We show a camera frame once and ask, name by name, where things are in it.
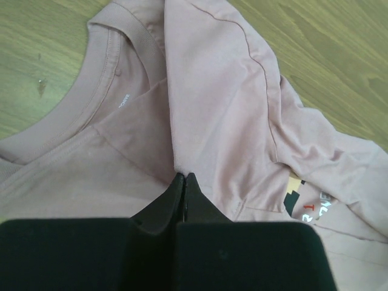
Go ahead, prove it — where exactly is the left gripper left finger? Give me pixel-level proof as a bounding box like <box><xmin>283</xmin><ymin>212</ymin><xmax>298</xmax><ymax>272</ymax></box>
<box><xmin>131</xmin><ymin>173</ymin><xmax>184</xmax><ymax>236</ymax></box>

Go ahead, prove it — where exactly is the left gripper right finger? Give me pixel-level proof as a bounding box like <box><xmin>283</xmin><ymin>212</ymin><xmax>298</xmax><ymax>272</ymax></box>
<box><xmin>181</xmin><ymin>173</ymin><xmax>232</xmax><ymax>225</ymax></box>

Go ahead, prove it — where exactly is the dusty pink graphic t-shirt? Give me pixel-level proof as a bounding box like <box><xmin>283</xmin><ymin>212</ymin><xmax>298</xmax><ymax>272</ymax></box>
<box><xmin>1</xmin><ymin>1</ymin><xmax>387</xmax><ymax>290</ymax></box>

